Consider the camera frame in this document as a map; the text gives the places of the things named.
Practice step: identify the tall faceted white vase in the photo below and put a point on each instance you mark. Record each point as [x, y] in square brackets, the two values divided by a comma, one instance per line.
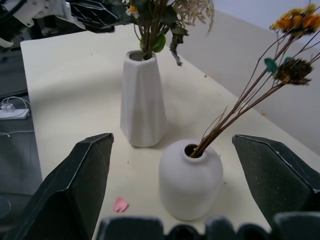
[142, 105]

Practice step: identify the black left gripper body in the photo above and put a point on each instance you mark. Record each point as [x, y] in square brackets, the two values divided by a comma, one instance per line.
[52, 25]

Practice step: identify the dried yellow sunflower bouquet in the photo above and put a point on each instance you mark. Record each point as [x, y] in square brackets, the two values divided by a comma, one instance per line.
[295, 71]

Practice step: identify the white daisy green leaf bouquet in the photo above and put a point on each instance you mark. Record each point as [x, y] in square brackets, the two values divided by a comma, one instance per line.
[151, 35]

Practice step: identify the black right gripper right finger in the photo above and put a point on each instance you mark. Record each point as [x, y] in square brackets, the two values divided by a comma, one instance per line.
[277, 180]

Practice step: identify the pink flower petal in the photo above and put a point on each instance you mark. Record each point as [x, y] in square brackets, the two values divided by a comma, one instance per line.
[120, 204]

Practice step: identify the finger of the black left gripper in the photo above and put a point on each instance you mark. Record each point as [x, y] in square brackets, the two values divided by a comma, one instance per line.
[92, 15]

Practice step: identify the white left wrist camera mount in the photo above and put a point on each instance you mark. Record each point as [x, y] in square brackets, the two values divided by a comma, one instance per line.
[37, 7]

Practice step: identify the round white vase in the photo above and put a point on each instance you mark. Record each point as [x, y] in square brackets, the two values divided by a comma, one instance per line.
[190, 185]

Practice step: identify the white power strip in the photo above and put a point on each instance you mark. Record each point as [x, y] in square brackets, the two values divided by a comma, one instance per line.
[15, 114]

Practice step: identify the round black floor base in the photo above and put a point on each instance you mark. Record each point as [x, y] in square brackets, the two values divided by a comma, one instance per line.
[4, 207]

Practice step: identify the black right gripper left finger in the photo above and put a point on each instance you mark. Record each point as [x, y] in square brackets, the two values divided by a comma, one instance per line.
[72, 185]

